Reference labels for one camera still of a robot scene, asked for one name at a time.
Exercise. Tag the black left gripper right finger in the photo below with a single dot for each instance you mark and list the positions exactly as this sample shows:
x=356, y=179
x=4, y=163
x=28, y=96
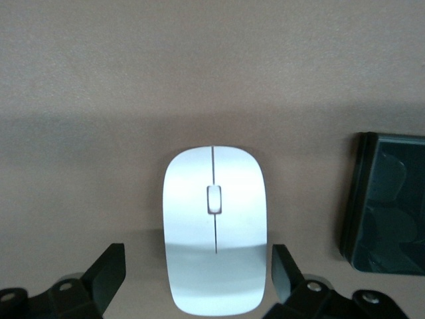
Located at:
x=308, y=299

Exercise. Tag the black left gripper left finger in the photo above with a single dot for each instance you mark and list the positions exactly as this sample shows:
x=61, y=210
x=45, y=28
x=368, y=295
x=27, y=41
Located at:
x=83, y=295

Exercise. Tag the white computer mouse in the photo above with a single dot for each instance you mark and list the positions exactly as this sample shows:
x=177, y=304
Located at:
x=216, y=232

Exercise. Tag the black smartphone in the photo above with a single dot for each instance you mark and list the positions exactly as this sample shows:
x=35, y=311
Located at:
x=388, y=206

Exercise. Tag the brown table cloth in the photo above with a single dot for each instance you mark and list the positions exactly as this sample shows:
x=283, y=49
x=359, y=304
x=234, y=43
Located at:
x=99, y=99

